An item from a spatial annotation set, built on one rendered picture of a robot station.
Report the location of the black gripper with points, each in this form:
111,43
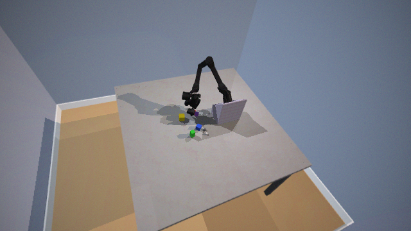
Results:
191,111

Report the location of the blue block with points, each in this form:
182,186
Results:
198,127

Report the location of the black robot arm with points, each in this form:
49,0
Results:
221,87

